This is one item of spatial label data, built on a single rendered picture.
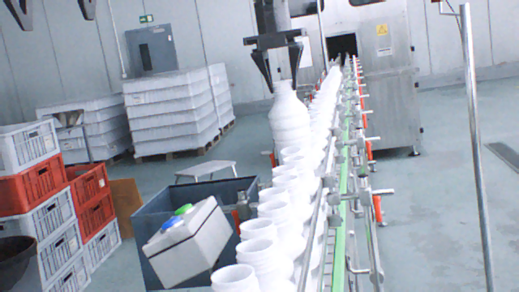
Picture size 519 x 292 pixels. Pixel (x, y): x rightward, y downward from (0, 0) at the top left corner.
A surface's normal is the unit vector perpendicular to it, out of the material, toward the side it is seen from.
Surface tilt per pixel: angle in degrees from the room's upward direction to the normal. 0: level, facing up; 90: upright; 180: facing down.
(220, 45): 90
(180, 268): 90
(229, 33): 90
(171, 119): 90
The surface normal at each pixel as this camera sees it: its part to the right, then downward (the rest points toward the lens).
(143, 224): -0.18, 0.21
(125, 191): -0.09, 0.43
